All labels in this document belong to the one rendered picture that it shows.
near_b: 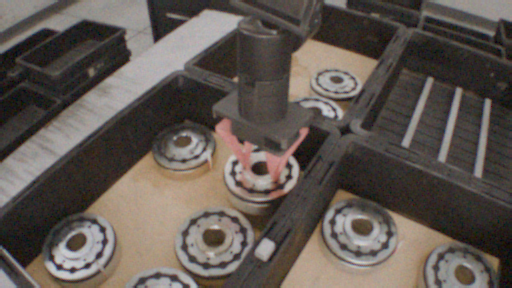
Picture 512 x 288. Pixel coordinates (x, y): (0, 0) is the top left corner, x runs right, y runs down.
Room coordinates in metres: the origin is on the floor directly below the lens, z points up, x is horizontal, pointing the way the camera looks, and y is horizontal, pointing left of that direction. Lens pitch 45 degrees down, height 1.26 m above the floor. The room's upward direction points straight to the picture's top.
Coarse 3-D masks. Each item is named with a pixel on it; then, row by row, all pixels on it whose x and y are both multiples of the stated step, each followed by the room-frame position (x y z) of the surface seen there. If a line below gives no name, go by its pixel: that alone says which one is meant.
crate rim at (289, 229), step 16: (336, 144) 0.33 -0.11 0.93; (352, 144) 0.34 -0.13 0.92; (368, 144) 0.33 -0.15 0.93; (336, 160) 0.30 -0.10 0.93; (400, 160) 0.30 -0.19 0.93; (416, 160) 0.30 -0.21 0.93; (320, 176) 0.28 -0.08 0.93; (432, 176) 0.28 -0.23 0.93; (448, 176) 0.27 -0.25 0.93; (320, 192) 0.25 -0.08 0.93; (480, 192) 0.24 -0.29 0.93; (304, 208) 0.23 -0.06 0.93; (288, 224) 0.21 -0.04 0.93; (288, 240) 0.19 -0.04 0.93; (272, 256) 0.18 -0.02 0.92; (256, 272) 0.15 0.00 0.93
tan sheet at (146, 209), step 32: (224, 160) 0.39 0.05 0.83; (128, 192) 0.33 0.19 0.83; (160, 192) 0.33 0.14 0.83; (192, 192) 0.33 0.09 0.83; (224, 192) 0.33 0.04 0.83; (128, 224) 0.27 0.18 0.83; (160, 224) 0.27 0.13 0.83; (256, 224) 0.27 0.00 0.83; (128, 256) 0.22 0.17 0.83; (160, 256) 0.22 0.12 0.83
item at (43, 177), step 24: (144, 96) 0.44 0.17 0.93; (120, 120) 0.38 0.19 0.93; (312, 120) 0.38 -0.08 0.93; (48, 168) 0.29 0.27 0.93; (312, 168) 0.30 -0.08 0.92; (24, 192) 0.25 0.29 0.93; (0, 216) 0.21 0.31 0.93; (288, 216) 0.22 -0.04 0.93; (0, 264) 0.14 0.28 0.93; (240, 264) 0.16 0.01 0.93
